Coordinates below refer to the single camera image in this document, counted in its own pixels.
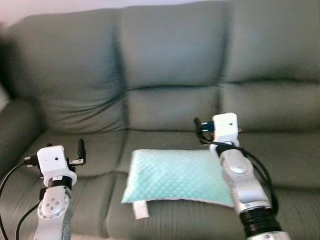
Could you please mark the teal dotted pillow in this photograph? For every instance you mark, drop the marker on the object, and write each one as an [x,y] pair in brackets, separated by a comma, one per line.
[170,175]

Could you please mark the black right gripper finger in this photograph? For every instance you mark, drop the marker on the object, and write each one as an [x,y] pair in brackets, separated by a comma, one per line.
[197,124]

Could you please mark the grey-green leather sofa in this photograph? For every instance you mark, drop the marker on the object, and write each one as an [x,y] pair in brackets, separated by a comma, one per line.
[170,50]

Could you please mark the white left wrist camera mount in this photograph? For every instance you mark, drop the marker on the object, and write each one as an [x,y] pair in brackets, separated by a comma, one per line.
[52,160]

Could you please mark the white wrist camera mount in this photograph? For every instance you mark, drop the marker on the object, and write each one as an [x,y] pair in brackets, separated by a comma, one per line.
[52,160]
[225,127]

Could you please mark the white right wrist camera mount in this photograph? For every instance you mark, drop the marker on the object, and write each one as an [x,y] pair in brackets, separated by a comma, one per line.
[225,127]

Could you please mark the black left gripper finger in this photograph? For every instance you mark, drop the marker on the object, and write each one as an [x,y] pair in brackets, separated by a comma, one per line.
[81,150]

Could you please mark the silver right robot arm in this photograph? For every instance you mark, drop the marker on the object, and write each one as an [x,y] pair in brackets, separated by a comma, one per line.
[245,185]

